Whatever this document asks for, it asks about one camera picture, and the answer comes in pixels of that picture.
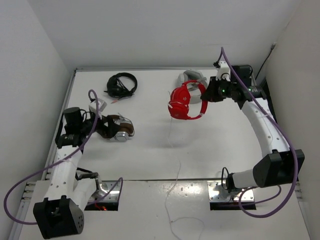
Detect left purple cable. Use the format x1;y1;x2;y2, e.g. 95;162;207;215
3;89;124;225

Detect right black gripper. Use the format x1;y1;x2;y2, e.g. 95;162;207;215
201;76;237;103

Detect black wall cable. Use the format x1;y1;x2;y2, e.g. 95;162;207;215
255;43;276;81

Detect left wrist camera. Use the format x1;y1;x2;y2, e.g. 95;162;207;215
88;98;107;116

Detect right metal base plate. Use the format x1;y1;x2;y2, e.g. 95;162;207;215
207;180;246;204

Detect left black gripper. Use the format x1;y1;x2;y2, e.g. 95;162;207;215
79;110;122;139

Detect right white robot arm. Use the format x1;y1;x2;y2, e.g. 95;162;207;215
201;61;305;192

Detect grey white headphones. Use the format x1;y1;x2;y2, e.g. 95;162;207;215
176;69;208;104

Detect white headphone cable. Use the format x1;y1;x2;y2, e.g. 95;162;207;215
163;91;205;240

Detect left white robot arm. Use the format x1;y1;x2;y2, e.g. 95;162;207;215
33;107;134;240

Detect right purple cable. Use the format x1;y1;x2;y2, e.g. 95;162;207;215
219;46;300;219

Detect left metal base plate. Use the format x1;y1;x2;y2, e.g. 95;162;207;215
87;179;123;206

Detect brown silver headphones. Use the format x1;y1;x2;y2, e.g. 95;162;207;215
106;115;135;142

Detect purple cable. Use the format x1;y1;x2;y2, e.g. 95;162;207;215
3;89;124;225
219;46;300;219

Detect metal base plate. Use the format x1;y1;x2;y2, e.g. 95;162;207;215
87;179;123;206
207;180;246;204

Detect red headphones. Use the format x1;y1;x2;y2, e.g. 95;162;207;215
167;80;208;120

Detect black headphones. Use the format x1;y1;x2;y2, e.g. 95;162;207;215
104;72;138;104

